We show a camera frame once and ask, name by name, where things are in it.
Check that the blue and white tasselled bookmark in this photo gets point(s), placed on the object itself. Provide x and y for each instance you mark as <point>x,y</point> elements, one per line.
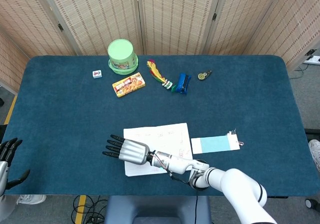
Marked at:
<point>212,145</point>

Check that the white paper booklet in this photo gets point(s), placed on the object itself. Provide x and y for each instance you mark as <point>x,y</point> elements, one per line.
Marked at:
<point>160,138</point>

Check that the black caster wheel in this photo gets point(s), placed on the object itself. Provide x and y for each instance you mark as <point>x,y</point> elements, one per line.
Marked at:
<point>310,203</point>

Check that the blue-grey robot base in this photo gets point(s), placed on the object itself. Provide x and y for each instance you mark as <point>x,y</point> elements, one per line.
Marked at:
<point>157,209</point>

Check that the blue table cloth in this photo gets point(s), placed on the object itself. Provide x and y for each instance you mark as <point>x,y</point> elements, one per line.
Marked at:
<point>75,121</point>

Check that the white sneaker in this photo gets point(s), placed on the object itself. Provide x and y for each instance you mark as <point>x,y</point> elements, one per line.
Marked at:
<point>315,153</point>
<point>31,199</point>

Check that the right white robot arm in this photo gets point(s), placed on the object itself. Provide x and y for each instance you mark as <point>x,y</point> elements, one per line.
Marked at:
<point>237,181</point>

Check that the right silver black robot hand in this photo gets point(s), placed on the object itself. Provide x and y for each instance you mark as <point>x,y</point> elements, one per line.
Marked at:
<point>133,151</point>

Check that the woven bamboo folding screen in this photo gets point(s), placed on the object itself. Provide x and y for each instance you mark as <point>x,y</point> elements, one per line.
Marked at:
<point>175,21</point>

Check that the yellow curry box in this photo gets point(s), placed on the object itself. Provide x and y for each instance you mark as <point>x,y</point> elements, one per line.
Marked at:
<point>128,85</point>

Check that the white mahjong tile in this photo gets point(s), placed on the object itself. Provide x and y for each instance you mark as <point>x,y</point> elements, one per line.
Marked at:
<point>97,74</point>

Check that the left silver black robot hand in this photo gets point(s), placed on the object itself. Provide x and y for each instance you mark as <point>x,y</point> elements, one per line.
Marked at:
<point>7,151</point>

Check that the colourful feather shuttlecock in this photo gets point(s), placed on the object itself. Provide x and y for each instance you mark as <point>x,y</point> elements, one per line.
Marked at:
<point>155,71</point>

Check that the black correction tape dispenser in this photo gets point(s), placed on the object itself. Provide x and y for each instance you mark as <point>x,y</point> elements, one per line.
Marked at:
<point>201,77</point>

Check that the white power strip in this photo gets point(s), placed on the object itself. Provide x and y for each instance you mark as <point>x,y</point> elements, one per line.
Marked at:
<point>312,60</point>

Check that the green plastic toy bucket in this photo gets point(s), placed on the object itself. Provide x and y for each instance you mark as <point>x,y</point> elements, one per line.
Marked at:
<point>121,51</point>

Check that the dark metal screen hinge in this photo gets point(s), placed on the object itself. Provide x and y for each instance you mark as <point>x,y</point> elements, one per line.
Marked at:
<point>60,27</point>
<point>214,17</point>
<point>311,51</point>

